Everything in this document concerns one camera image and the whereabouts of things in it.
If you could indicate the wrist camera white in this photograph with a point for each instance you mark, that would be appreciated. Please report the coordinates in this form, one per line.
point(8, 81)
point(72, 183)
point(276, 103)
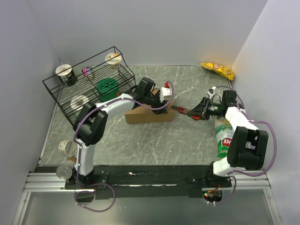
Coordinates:
point(165, 92)
point(211, 92)

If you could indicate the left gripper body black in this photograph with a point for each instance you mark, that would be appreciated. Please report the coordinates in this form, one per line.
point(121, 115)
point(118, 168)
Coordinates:
point(155, 101)

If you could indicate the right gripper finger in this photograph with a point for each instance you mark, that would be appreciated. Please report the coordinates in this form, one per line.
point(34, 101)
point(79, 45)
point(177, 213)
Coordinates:
point(201, 108)
point(197, 116)

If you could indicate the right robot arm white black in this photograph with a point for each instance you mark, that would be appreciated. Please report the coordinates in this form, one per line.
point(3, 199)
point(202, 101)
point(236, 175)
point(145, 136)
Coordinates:
point(248, 147)

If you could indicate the red black utility knife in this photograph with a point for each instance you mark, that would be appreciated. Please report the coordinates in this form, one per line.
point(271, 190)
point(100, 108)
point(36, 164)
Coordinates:
point(180, 109)

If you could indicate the yellow lays chips bag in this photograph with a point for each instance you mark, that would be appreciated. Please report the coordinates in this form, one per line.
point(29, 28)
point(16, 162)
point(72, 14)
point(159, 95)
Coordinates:
point(223, 71)

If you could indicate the orange labelled tin can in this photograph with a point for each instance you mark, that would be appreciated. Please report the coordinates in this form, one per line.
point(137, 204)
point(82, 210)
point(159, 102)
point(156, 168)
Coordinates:
point(65, 170)

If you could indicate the green lidded jar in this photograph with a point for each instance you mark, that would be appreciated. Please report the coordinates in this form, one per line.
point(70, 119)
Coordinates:
point(108, 89)

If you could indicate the dark labelled yogurt cup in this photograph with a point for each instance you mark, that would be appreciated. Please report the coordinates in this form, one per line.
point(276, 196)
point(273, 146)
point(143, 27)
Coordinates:
point(66, 74)

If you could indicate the white chobani yogurt cup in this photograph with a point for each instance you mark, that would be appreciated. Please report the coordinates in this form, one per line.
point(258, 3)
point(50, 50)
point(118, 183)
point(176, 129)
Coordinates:
point(68, 148)

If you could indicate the black wire rack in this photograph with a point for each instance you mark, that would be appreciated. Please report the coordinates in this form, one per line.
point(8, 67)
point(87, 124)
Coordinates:
point(63, 94)

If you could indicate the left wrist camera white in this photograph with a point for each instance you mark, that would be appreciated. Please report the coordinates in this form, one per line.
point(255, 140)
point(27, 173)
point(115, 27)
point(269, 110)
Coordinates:
point(165, 92)

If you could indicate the green cassava chips bag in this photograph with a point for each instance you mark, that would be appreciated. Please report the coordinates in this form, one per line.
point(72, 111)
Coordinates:
point(224, 134)

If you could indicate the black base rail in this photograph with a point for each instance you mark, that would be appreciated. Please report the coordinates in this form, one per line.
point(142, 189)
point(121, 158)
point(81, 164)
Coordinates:
point(124, 181)

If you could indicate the brown cardboard express box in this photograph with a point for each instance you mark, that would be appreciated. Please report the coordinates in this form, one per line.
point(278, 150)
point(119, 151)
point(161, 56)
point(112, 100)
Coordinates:
point(140, 114)

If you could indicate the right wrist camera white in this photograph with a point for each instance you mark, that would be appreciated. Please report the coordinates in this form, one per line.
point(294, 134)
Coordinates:
point(211, 92)

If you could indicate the yogurt cup peach label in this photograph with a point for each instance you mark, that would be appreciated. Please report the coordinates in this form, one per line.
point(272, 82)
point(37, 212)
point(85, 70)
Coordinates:
point(113, 60)

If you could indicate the small purple yogurt cup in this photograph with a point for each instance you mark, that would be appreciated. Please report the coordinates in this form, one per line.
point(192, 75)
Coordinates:
point(87, 72)

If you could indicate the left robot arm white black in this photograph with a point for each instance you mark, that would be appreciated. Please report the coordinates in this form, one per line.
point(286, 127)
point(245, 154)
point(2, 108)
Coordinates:
point(90, 124)

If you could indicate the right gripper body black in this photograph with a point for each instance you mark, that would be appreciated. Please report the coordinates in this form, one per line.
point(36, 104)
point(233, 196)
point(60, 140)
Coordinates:
point(211, 109)

